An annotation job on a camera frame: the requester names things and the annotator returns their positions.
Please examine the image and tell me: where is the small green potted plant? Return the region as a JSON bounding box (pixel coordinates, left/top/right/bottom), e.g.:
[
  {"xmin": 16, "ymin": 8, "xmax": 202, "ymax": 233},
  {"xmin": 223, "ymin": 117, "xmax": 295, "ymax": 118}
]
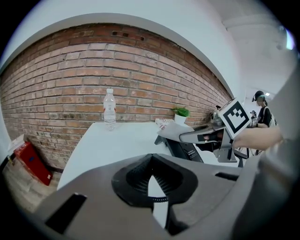
[{"xmin": 172, "ymin": 106, "xmax": 191, "ymax": 125}]

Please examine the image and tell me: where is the red box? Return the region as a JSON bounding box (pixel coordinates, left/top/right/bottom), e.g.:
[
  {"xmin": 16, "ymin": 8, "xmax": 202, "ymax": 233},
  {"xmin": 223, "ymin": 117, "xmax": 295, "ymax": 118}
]
[{"xmin": 13, "ymin": 141, "xmax": 53, "ymax": 186}]

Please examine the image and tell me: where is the black telephone base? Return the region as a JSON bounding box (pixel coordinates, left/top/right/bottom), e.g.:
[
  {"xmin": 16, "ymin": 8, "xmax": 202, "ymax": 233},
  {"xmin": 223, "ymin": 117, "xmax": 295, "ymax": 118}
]
[{"xmin": 154, "ymin": 135, "xmax": 204, "ymax": 164}]

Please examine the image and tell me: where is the printed newspaper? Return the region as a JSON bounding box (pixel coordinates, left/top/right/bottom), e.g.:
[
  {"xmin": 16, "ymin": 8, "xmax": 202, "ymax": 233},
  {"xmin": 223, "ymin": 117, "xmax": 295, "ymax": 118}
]
[{"xmin": 155, "ymin": 118, "xmax": 175, "ymax": 130}]

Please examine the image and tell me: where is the person's right forearm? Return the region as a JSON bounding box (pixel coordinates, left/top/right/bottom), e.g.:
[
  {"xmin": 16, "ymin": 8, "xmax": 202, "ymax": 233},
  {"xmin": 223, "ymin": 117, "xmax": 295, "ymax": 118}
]
[{"xmin": 233, "ymin": 127, "xmax": 285, "ymax": 151}]

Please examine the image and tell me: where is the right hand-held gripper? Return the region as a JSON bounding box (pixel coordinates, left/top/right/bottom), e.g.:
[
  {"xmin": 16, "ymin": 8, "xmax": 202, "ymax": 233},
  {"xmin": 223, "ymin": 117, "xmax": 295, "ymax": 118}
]
[{"xmin": 178, "ymin": 98, "xmax": 250, "ymax": 163}]

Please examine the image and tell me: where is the clear plastic water bottle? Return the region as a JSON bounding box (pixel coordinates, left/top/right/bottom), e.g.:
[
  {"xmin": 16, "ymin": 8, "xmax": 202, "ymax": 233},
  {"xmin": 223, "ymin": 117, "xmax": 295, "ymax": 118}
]
[{"xmin": 103, "ymin": 88, "xmax": 117, "ymax": 131}]

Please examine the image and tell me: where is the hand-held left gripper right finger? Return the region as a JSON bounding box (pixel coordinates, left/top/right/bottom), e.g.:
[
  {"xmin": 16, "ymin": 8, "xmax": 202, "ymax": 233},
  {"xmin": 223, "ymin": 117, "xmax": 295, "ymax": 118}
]
[{"xmin": 151, "ymin": 153, "xmax": 245, "ymax": 240}]

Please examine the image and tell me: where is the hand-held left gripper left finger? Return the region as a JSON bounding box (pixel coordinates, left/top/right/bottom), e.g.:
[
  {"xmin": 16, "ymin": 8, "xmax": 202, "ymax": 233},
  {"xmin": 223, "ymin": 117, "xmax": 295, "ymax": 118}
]
[{"xmin": 30, "ymin": 153, "xmax": 170, "ymax": 240}]

